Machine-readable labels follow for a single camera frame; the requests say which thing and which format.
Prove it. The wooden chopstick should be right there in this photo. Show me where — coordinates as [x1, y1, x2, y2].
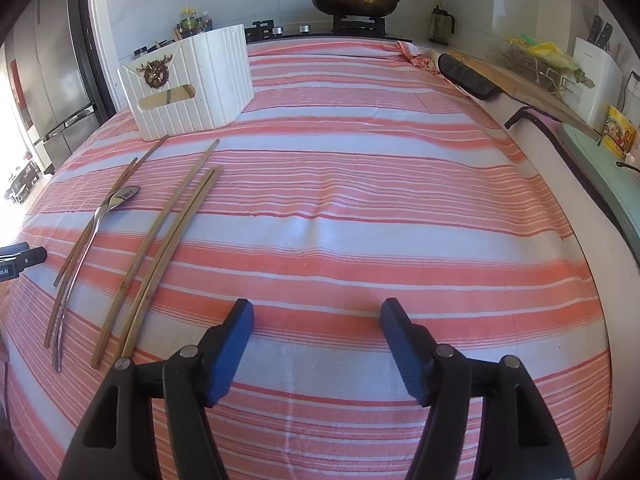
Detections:
[89, 138, 222, 370]
[114, 165, 224, 361]
[53, 136, 168, 287]
[43, 157, 138, 348]

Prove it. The steel spoon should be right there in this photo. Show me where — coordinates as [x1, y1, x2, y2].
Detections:
[52, 185, 140, 373]

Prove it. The grey refrigerator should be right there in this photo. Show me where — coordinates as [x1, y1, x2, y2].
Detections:
[6, 0, 99, 172]

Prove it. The pink striped tablecloth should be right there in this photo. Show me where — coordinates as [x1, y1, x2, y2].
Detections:
[1, 39, 612, 479]

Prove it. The white utensil holder box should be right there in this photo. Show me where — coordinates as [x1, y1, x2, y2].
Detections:
[118, 25, 254, 141]

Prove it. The sauce bottles group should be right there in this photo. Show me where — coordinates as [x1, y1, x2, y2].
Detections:
[174, 8, 214, 40]

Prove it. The yellow printed cup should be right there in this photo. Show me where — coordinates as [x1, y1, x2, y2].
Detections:
[601, 105, 637, 159]

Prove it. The wooden cutting board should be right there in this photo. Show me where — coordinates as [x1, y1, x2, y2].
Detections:
[447, 49, 601, 141]

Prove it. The white knife block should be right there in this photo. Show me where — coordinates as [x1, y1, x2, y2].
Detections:
[565, 37, 623, 133]

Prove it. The dark glass kettle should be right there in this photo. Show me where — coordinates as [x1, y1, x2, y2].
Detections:
[428, 3, 456, 46]

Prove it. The black gas stove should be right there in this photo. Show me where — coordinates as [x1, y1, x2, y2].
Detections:
[244, 16, 410, 44]

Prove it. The wire basket with bags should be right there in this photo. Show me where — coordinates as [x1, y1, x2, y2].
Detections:
[502, 38, 596, 99]

